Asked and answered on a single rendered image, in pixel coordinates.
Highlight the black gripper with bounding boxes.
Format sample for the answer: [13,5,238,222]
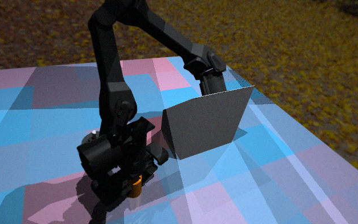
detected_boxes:
[91,142,168,206]

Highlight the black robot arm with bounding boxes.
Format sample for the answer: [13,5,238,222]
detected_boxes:
[77,0,227,181]

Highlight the black round pedestal with silver shaft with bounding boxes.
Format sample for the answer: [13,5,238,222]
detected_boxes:
[81,130,99,144]

